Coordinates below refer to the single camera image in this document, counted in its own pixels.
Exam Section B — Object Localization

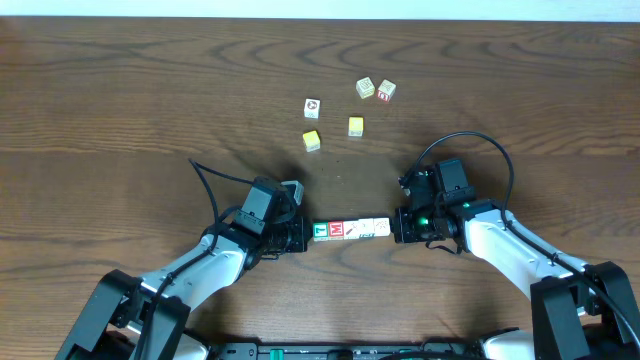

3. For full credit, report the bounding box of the wooden block red letter side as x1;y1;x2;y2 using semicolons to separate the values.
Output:
376;79;397;102

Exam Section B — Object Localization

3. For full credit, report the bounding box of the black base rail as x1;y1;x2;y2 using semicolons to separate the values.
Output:
207;340;487;360

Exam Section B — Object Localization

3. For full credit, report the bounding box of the white block soccer ball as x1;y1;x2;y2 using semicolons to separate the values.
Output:
304;98;321;119

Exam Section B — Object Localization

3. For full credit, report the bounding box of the white block cane picture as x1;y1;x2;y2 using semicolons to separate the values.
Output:
343;220;360;240

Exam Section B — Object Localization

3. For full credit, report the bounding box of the yellow letter G block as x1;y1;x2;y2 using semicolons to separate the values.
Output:
348;117;364;137

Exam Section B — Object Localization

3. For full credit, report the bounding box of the wooden block yellow trim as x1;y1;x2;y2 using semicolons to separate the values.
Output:
355;77;376;99

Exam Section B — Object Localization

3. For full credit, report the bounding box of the yellow letter W block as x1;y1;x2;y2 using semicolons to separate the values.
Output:
303;130;321;152

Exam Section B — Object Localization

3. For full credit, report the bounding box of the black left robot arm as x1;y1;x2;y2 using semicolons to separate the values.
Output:
57;177;311;359

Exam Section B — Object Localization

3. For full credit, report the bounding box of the green letter L block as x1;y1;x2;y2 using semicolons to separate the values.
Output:
313;222;329;242

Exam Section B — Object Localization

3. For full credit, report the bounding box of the white block airplane picture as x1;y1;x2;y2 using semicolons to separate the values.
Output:
373;217;392;237

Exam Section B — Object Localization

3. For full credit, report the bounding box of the white block green N side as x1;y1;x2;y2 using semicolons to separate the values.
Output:
357;218;375;238

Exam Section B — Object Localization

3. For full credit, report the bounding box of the red letter M block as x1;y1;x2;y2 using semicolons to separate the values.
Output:
328;221;345;240

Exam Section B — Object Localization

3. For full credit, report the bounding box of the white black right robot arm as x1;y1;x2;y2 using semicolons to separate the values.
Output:
392;159;639;359

